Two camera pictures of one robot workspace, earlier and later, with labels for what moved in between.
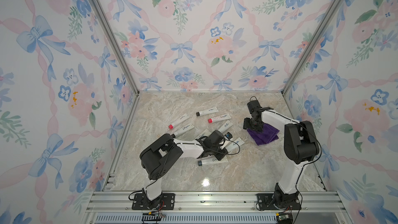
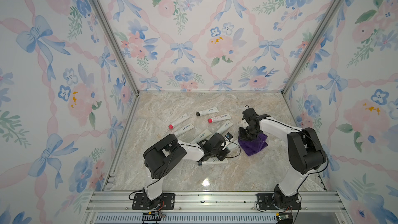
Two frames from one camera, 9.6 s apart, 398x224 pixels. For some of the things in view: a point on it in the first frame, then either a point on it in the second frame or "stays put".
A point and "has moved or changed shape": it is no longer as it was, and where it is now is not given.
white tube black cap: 207,112 stays put
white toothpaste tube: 233,144 stays put
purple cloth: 268,134 has moved or changed shape
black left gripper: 223,152 stays put
